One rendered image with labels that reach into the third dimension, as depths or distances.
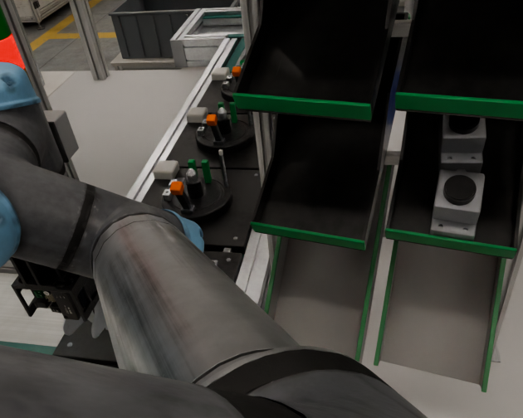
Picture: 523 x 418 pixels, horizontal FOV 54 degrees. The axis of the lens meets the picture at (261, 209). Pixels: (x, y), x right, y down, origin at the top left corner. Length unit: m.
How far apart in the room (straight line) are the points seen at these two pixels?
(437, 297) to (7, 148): 0.53
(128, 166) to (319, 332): 0.84
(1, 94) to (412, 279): 0.52
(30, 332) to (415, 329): 0.63
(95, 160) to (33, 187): 1.06
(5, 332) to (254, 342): 0.83
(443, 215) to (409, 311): 0.20
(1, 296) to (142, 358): 0.86
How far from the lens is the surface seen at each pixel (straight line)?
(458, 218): 0.56
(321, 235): 0.56
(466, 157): 0.61
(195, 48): 1.90
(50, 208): 0.42
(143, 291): 0.27
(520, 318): 0.99
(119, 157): 1.46
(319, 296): 0.71
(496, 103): 0.48
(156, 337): 0.22
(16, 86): 0.49
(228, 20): 2.11
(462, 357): 0.72
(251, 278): 0.88
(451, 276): 0.72
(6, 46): 0.82
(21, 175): 0.43
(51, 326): 0.97
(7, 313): 1.03
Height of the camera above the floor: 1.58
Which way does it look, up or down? 38 degrees down
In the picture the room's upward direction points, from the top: 7 degrees counter-clockwise
